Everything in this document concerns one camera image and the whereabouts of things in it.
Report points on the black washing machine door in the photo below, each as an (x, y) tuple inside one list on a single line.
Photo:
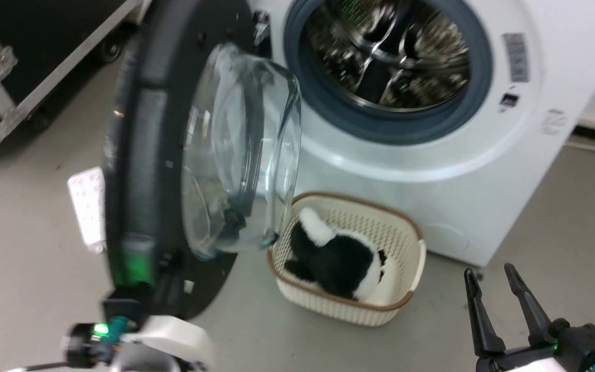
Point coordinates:
[(142, 155)]

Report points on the grey label sticker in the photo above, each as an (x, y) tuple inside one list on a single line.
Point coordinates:
[(516, 57)]

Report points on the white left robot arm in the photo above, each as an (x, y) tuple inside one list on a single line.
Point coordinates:
[(166, 343)]

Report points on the steel washing machine drum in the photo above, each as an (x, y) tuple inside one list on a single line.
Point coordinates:
[(390, 51)]

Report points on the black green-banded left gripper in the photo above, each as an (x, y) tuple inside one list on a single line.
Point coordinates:
[(132, 279)]

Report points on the white front-load washing machine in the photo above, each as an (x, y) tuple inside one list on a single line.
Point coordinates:
[(421, 170)]

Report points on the black flight case aluminium edges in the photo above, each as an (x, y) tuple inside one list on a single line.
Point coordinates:
[(34, 41)]

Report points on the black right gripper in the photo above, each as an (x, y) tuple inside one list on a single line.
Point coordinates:
[(581, 349)]

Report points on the black and white plush toy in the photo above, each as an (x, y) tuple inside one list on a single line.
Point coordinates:
[(336, 261)]

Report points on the cream plastic laundry basket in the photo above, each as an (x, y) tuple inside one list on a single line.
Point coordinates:
[(401, 243)]

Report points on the grey-blue rubber door gasket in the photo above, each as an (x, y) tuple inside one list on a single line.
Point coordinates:
[(328, 111)]

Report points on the black caster wheel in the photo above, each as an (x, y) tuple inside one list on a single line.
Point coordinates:
[(111, 49), (39, 121)]

